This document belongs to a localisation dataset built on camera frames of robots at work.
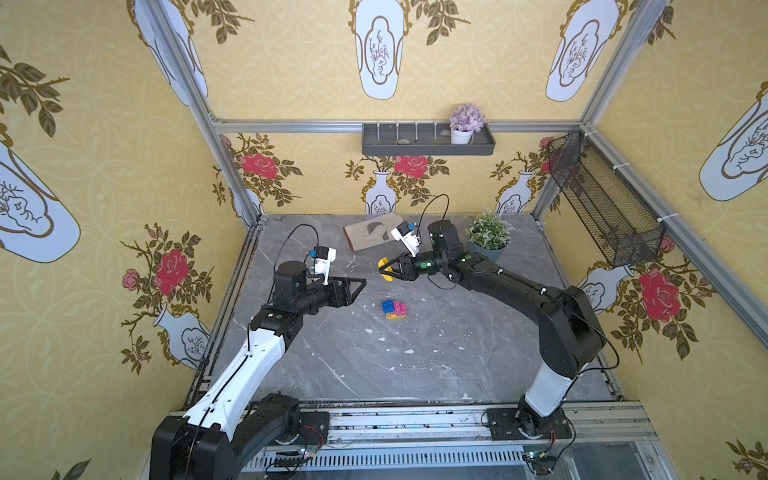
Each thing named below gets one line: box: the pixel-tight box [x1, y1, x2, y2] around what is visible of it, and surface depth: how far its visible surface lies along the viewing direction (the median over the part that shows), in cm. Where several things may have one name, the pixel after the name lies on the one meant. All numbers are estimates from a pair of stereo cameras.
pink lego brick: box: [392, 301, 407, 316], surface depth 92 cm
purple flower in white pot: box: [449, 103, 486, 145], surface depth 85 cm
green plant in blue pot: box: [466, 210, 514, 263], surface depth 100 cm
